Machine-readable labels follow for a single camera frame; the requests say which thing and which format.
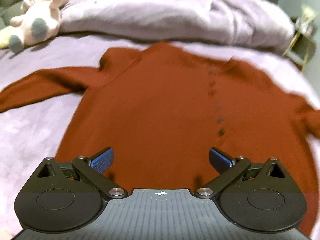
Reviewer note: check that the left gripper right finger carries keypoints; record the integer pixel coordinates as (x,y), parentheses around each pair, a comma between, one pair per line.
(261,197)

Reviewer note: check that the dark red knit cardigan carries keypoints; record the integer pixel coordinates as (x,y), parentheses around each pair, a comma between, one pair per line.
(162,109)

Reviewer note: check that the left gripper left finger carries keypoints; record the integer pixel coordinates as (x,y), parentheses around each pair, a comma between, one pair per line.
(60,197)

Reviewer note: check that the pink plush toy grey spots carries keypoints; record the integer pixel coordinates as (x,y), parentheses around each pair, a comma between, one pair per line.
(40,21)

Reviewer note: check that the gold frame side table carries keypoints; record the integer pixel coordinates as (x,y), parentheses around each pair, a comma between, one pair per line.
(303,46)

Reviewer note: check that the purple rumpled duvet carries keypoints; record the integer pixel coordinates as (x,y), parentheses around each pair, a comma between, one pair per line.
(246,23)

